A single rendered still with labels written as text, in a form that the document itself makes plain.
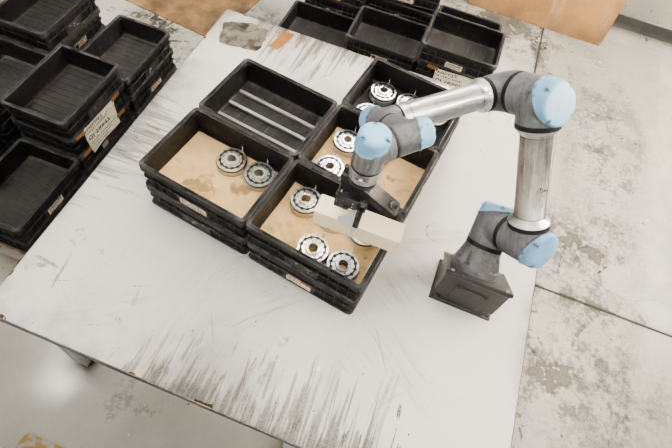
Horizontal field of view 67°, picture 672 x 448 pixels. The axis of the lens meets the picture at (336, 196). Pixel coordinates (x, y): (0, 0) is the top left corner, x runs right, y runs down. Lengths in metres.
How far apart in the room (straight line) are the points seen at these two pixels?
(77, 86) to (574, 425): 2.67
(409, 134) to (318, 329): 0.76
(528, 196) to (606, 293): 1.57
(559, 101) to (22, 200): 2.14
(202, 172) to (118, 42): 1.35
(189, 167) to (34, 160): 1.06
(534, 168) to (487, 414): 0.75
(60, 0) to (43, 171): 0.95
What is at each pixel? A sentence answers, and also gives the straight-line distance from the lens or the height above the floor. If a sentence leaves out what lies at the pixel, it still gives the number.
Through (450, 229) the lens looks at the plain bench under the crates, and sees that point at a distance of 1.90.
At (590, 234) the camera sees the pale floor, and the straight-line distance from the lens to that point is 3.10.
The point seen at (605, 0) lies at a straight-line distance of 4.21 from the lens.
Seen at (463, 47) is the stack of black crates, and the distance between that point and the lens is 2.95.
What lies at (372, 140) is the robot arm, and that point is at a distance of 1.06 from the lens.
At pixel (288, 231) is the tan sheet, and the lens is 1.63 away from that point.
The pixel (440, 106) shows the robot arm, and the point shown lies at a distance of 1.32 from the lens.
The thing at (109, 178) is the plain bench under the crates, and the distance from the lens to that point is 1.97.
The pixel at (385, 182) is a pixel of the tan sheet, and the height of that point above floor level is 0.83.
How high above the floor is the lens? 2.25
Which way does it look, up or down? 56 degrees down
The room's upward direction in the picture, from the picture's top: 12 degrees clockwise
